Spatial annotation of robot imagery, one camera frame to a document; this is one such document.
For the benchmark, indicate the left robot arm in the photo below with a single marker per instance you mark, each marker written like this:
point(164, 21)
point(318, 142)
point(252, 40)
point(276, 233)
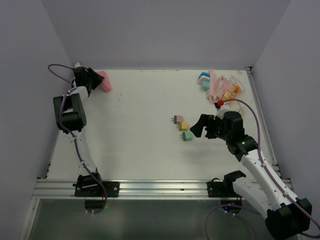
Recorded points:
point(71, 119)

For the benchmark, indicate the pink power strip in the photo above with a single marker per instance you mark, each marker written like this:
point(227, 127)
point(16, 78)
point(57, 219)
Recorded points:
point(217, 86)

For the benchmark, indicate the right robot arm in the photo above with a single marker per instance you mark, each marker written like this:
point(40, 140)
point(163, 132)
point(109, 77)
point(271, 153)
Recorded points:
point(284, 213)

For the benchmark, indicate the teal usb charger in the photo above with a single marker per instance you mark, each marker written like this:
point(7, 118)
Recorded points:
point(205, 85)

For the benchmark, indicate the pink triangular socket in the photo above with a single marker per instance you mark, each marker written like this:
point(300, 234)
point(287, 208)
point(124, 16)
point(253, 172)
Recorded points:
point(105, 84)

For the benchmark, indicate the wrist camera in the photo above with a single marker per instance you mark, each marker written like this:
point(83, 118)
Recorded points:
point(221, 108)
point(78, 65)

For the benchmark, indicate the white adapter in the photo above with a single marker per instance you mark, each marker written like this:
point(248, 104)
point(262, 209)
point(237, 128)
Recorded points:
point(203, 79)

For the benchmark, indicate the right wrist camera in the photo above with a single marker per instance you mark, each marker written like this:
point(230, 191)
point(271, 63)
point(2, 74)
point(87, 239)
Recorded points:
point(221, 108)

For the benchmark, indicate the yellow plug cube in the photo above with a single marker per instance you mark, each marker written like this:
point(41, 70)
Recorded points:
point(182, 126)

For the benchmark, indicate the aluminium frame rail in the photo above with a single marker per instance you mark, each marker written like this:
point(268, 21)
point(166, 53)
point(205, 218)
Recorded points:
point(63, 189)

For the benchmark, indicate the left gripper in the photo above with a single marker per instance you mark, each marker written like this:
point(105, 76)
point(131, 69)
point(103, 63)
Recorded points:
point(97, 78)

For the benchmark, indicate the blue adapter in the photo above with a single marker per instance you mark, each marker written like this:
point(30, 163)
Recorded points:
point(204, 74)

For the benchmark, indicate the green plug cube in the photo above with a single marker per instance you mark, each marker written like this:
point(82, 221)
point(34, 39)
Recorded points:
point(186, 136)

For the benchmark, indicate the pink brown plug cube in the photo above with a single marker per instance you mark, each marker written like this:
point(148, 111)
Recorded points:
point(176, 119)

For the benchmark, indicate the orange power strip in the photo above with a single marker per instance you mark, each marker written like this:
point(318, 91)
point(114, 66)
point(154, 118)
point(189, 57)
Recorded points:
point(231, 92)

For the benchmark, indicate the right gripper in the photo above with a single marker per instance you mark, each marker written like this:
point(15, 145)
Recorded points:
point(206, 120)

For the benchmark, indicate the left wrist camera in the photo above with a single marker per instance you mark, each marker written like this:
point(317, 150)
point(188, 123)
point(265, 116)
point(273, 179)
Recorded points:
point(78, 65)

